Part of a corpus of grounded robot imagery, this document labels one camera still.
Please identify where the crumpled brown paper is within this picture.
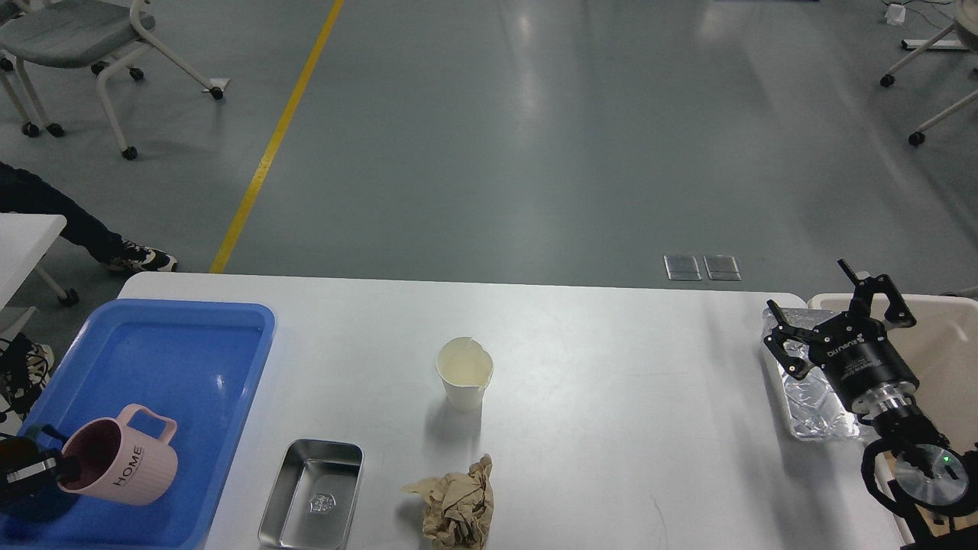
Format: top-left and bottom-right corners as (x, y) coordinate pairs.
(401, 454), (494, 549)

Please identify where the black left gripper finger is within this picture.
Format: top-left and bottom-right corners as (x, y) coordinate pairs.
(1, 452), (81, 490)

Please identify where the metal floor plate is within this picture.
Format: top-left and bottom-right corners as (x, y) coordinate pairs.
(703, 254), (743, 281)
(663, 254), (702, 282)

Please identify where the stainless steel rectangular tin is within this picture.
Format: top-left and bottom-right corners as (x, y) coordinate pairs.
(258, 438), (364, 549)

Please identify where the aluminium foil tray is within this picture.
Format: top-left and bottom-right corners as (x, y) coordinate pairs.
(760, 309), (878, 443)

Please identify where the person in dark trousers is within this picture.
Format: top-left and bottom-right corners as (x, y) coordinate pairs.
(0, 162), (179, 417)

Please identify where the white side table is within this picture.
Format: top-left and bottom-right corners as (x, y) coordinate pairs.
(1, 213), (78, 309)

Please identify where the beige plastic bin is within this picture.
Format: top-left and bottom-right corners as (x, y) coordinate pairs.
(808, 293), (978, 550)

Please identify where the grey office chair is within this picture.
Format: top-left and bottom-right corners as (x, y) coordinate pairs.
(1, 1), (225, 160)

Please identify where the right metal floor plate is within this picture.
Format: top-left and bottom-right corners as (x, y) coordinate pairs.
(703, 254), (743, 281)

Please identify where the white paper cup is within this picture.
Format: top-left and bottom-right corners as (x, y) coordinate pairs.
(436, 337), (494, 413)

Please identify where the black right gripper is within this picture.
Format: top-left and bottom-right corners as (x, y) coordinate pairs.
(763, 260), (920, 416)

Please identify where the white chair base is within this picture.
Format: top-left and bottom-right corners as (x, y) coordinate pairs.
(879, 0), (978, 147)

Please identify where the left metal floor plate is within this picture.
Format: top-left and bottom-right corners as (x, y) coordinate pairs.
(663, 254), (702, 282)

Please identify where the blue plastic tray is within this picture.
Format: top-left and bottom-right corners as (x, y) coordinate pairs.
(2, 299), (276, 549)

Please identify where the pink ribbed mug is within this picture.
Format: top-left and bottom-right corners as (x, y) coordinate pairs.
(57, 403), (179, 507)

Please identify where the dark blue mug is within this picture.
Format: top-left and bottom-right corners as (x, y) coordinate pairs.
(1, 424), (66, 513)

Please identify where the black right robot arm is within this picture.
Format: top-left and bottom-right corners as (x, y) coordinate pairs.
(763, 260), (976, 549)

